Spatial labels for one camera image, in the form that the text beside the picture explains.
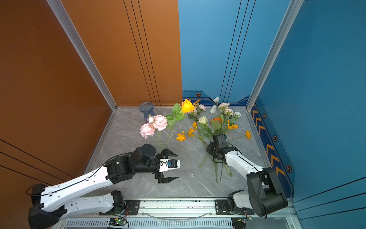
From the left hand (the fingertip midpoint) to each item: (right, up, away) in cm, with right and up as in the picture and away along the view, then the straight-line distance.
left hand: (177, 163), depth 66 cm
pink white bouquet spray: (+36, +23, +44) cm, 61 cm away
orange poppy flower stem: (+47, +10, +34) cm, 59 cm away
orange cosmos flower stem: (+1, +9, +23) cm, 25 cm away
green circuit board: (-31, -31, +5) cm, 44 cm away
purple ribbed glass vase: (-23, +28, +30) cm, 48 cm away
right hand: (+17, +2, +25) cm, 30 cm away
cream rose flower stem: (+17, +19, +42) cm, 49 cm away
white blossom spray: (+26, +28, +50) cm, 63 cm away
